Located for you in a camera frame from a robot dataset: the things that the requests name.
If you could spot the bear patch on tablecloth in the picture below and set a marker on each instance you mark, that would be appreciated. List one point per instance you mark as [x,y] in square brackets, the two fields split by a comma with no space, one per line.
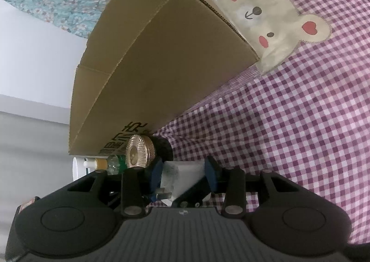
[260,19]

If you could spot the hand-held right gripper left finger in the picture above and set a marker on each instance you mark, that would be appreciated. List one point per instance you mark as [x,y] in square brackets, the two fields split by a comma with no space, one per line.
[156,176]

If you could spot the brown cardboard box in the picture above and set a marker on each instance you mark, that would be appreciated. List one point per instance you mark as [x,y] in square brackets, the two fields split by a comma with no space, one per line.
[173,62]

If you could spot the black jar with gold lid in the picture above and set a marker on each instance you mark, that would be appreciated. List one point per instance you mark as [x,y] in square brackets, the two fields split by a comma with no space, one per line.
[140,150]

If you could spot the white pill bottle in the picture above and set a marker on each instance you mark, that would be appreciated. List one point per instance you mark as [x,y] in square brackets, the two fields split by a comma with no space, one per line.
[75,168]

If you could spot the purple checkered tablecloth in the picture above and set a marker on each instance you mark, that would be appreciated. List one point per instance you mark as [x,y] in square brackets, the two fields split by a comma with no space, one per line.
[289,135]

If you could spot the green dropper bottle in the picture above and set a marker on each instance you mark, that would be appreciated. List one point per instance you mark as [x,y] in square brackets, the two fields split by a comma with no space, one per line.
[115,163]

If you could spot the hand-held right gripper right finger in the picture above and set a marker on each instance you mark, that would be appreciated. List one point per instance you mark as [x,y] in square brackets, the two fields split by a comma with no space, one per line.
[210,175]

